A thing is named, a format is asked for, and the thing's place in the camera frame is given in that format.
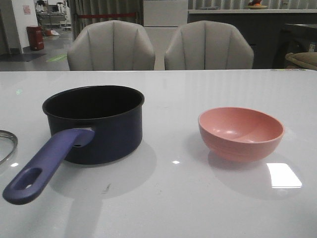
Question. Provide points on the dark blue saucepan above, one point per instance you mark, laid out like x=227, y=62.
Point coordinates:
x=89, y=126

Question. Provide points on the pink bowl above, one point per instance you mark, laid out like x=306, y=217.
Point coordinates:
x=240, y=134

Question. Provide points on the glass lid blue knob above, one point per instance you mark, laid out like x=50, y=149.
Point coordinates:
x=8, y=144

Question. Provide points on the right beige chair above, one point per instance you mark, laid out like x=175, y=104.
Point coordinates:
x=208, y=45

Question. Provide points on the beige chair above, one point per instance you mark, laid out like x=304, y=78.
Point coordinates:
x=112, y=45
x=208, y=45

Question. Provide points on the left beige chair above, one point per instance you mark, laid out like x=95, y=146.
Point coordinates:
x=112, y=45

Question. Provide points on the white cabinet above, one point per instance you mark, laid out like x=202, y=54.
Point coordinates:
x=161, y=18

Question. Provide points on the red barrier belt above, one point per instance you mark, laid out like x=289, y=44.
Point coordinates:
x=115, y=15

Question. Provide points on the grey curtain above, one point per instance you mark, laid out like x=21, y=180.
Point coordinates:
x=90, y=7

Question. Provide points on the dark kitchen counter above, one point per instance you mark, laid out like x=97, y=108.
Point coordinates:
x=271, y=33

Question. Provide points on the fruit plate on counter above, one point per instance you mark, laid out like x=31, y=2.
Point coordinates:
x=256, y=4

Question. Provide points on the red trash bin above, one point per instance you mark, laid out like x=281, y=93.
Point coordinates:
x=35, y=38

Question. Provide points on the beige cushion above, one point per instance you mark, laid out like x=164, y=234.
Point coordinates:
x=307, y=60

